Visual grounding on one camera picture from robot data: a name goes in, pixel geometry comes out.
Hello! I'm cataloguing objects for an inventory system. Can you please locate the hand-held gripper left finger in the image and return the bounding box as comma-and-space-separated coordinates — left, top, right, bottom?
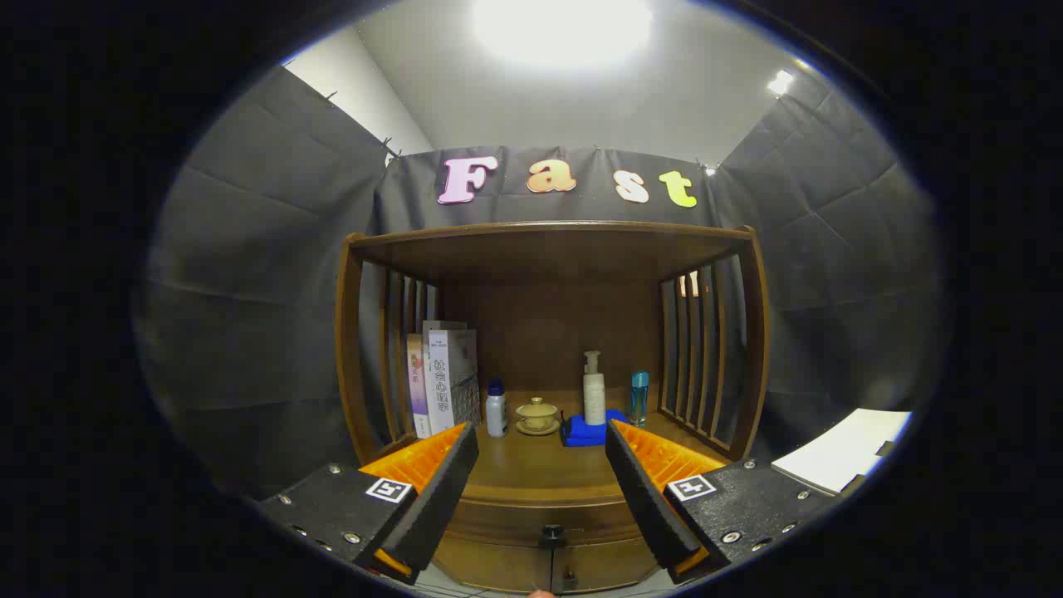
256, 421, 481, 586

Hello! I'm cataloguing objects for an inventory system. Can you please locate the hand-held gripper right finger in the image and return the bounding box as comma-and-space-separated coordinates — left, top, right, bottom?
605, 418, 841, 585

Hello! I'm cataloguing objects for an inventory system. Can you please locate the wooden drawer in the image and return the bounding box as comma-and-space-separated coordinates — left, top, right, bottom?
444, 497, 653, 551

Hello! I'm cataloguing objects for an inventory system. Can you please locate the wooden countertop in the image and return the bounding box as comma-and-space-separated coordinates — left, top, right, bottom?
365, 389, 733, 506

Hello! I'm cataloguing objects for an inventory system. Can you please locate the wooden cabinet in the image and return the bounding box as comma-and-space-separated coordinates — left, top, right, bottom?
335, 220, 771, 595

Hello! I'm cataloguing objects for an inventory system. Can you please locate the blue folded cloth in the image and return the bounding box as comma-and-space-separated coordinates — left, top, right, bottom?
560, 409, 628, 448

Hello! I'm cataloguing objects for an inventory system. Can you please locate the white bottle blue cap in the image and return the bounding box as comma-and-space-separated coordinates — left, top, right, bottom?
485, 379, 509, 439

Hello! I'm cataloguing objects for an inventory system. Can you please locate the thin purple white book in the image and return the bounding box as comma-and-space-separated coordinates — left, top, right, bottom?
405, 334, 433, 439

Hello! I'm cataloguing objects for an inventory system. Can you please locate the white pump bottle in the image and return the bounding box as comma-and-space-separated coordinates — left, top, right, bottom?
582, 350, 607, 427

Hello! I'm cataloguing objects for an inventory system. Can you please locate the thick white patterned book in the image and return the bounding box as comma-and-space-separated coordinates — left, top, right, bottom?
422, 320, 483, 434

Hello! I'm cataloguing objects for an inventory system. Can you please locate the beige lidded teacup with saucer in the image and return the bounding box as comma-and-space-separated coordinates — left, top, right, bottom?
515, 396, 561, 437

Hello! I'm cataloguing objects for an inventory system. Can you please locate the large ceiling lamp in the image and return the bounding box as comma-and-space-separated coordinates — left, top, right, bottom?
469, 0, 657, 71

